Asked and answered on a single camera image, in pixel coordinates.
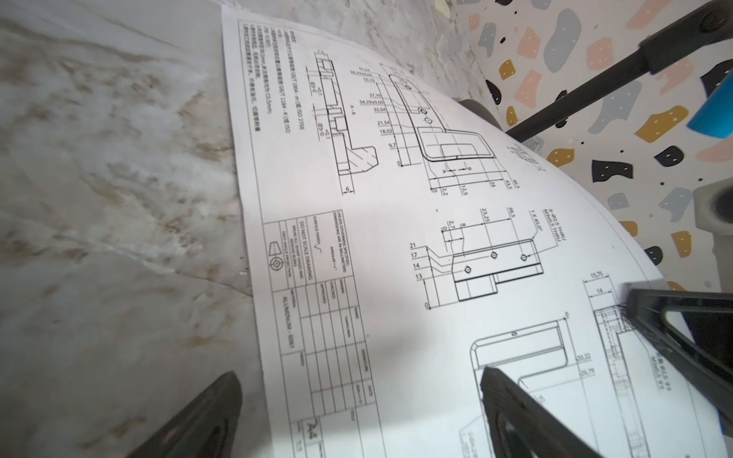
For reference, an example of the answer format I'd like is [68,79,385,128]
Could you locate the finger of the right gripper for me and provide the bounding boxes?
[626,288,732,423]

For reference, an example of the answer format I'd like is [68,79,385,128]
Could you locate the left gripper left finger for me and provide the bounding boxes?
[129,371,242,458]

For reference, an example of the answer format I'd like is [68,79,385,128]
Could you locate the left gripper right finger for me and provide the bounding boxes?
[480,368,599,457]

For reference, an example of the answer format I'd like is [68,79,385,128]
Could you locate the printed paper sheet with diagram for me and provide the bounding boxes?
[221,8,727,457]

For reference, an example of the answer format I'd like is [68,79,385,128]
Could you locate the blue toy microphone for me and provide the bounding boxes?
[686,74,733,139]

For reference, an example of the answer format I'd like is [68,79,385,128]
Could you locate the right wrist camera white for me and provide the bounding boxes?
[693,177,732,294]

